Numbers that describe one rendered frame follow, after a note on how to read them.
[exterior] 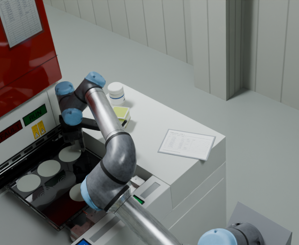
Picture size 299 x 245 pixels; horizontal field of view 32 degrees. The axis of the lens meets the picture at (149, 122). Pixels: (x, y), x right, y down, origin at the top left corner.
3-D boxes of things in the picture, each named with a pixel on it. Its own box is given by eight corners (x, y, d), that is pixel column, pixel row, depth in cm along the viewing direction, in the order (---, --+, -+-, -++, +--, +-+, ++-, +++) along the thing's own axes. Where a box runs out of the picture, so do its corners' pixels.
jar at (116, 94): (107, 103, 246) (104, 87, 240) (118, 96, 249) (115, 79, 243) (118, 109, 242) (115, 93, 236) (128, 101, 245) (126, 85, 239)
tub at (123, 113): (110, 128, 233) (107, 116, 228) (115, 117, 238) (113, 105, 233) (126, 130, 230) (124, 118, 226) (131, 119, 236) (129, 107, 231)
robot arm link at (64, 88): (55, 94, 205) (52, 82, 211) (61, 115, 212) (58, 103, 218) (75, 89, 206) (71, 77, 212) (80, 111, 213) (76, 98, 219)
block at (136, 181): (131, 184, 217) (130, 179, 215) (137, 179, 219) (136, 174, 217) (145, 193, 213) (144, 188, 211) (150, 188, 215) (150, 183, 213)
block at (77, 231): (71, 234, 201) (70, 229, 199) (78, 228, 203) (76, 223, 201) (85, 245, 197) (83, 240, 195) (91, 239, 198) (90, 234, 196)
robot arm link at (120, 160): (130, 153, 165) (84, 64, 198) (109, 177, 169) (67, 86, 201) (155, 162, 173) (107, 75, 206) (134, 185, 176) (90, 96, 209)
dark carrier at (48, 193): (8, 185, 222) (7, 184, 222) (70, 141, 239) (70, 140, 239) (58, 227, 202) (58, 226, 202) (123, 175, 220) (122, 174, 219)
